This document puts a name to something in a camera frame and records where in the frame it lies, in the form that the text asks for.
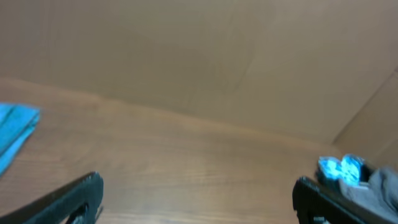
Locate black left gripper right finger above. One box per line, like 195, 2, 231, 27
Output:
292, 176, 389, 224

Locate light blue denim jeans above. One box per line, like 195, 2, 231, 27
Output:
1, 103, 40, 175

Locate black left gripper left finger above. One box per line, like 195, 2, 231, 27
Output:
1, 172, 104, 223

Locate black garment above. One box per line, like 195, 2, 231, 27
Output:
315, 164, 375, 192

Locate grey trousers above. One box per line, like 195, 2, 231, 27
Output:
339, 167, 397, 223

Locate light blue cloth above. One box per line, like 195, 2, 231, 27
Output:
318, 154, 364, 186

